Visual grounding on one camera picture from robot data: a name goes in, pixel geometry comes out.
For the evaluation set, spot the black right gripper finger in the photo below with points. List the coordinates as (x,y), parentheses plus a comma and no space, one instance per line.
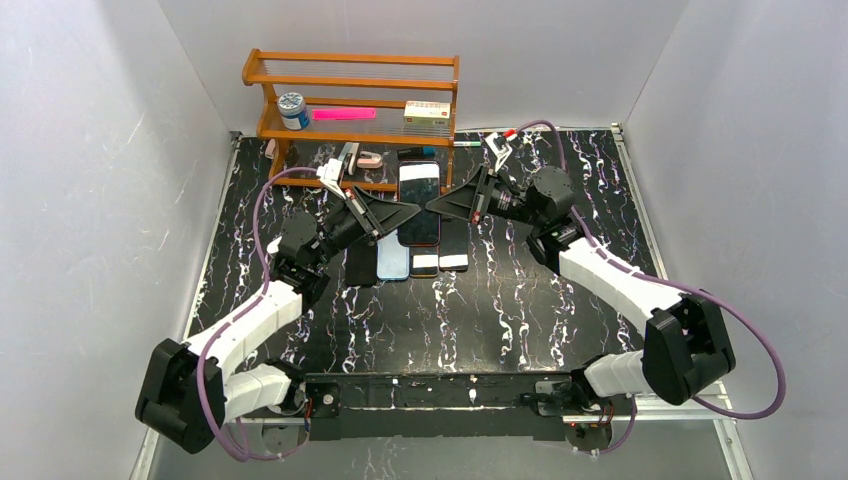
(461,207)
(476,184)

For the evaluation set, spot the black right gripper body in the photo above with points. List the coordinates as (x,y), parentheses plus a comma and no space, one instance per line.
(479,196)

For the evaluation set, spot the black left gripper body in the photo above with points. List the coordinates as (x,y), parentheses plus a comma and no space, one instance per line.
(361,211)

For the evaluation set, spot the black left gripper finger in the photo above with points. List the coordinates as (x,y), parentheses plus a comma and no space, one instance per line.
(390,218)
(361,199)

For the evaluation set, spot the light blue phone case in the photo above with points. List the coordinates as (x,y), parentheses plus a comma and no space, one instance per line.
(392,259)

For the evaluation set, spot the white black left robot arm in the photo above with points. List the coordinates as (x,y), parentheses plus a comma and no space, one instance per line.
(192,389)

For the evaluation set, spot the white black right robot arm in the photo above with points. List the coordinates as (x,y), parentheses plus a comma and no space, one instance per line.
(686,346)

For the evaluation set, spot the pink stapler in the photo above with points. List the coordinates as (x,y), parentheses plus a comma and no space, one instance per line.
(369,160)

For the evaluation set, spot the grey blue stapler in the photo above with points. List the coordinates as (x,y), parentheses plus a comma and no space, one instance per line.
(348,157)

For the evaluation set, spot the blue black marker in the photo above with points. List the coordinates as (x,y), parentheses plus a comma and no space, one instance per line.
(421,152)

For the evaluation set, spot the orange wooden shelf rack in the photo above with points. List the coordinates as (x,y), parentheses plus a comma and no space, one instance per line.
(366,99)

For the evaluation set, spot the pink ruler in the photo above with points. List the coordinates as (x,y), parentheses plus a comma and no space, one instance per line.
(344,114)

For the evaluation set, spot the white red box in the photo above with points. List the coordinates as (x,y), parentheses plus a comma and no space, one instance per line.
(427,113)

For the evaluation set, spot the blue white jar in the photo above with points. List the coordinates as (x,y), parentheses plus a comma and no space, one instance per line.
(293,110)

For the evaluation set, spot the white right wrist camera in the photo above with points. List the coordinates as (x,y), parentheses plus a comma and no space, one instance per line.
(500,146)

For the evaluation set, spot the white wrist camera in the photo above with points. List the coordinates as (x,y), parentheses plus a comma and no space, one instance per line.
(500,146)
(330,175)

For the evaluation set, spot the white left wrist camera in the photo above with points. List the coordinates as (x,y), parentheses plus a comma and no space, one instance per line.
(330,175)

